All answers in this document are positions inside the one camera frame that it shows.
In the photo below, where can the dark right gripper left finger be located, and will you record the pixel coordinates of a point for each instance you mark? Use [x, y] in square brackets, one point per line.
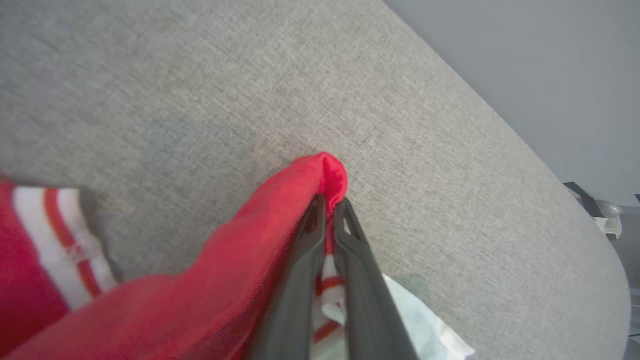
[295, 295]

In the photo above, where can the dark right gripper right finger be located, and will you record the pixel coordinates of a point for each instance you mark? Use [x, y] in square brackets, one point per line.
[370, 305]

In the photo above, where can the red and white shirt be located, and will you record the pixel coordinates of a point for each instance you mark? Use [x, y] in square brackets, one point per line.
[200, 300]

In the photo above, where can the silver metal foot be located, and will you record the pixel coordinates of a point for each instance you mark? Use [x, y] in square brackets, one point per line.
[610, 220]

